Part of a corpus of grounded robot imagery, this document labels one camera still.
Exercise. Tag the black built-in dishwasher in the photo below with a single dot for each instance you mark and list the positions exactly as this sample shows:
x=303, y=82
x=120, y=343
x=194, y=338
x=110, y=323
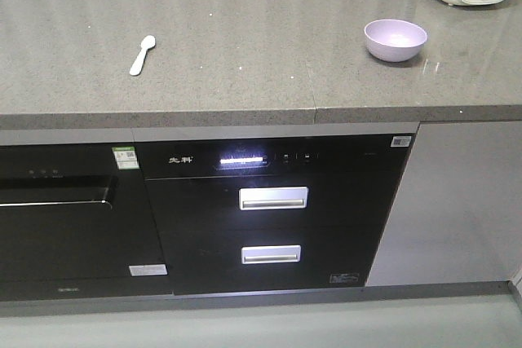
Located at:
x=76, y=222

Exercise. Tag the upper silver drawer handle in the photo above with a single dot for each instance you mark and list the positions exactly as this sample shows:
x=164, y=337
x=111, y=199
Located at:
x=266, y=198

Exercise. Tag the mint green plastic spoon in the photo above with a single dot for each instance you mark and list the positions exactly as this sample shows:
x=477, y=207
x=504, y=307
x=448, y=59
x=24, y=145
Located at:
x=147, y=43

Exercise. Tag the silver drawer handle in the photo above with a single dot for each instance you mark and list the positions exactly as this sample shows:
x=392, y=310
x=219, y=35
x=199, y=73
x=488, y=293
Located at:
x=266, y=198
x=271, y=254

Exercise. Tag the black disinfection cabinet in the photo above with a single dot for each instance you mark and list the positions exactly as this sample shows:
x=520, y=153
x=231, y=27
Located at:
x=194, y=185

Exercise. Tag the purple plastic bowl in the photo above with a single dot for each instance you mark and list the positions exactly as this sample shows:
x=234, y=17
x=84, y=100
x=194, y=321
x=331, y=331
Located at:
x=394, y=40

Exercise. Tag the lower silver drawer handle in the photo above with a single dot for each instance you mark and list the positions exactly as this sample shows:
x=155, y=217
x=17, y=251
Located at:
x=271, y=254

